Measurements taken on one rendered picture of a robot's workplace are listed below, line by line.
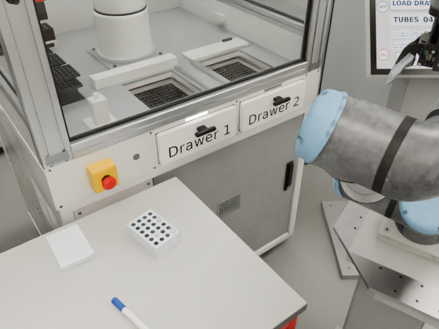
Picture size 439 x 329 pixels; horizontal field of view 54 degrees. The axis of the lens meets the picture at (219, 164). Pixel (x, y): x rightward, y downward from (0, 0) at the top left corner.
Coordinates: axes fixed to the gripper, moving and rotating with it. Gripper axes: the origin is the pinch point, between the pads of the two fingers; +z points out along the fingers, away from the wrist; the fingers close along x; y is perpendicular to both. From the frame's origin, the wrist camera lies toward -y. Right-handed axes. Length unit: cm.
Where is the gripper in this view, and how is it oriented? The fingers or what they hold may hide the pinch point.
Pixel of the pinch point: (419, 91)
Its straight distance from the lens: 113.4
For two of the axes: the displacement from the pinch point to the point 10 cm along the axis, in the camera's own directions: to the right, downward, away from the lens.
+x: 9.0, 2.9, -3.3
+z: -0.2, 7.8, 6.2
